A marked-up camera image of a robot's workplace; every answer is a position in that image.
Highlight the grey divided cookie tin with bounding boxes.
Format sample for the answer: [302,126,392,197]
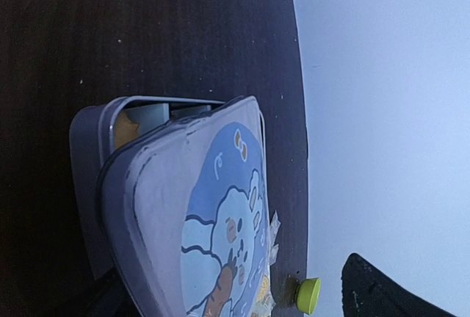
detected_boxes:
[70,95,233,277]

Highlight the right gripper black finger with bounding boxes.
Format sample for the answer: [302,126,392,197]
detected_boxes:
[341,253,451,317]

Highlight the leaf cookie in tin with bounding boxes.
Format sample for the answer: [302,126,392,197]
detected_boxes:
[113,111,140,150]

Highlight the clear printed cookie wrappers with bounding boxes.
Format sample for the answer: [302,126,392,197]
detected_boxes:
[251,211,281,317]

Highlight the lime green bowl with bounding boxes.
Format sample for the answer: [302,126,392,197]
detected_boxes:
[295,277,321,316]

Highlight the silver tin lid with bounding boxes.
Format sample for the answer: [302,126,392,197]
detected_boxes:
[97,96,270,316]

